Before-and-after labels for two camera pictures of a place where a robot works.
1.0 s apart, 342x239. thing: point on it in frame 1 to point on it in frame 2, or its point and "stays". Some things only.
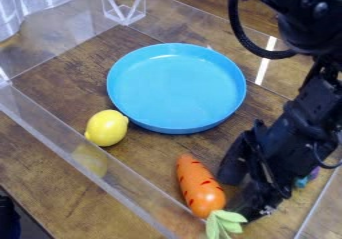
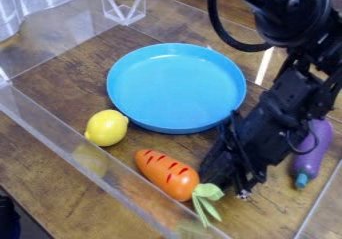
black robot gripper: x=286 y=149 to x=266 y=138
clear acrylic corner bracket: x=124 y=14 stays
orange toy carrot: x=206 y=197 to x=176 y=179
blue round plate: x=175 y=88 stays
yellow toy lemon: x=105 y=127 stays
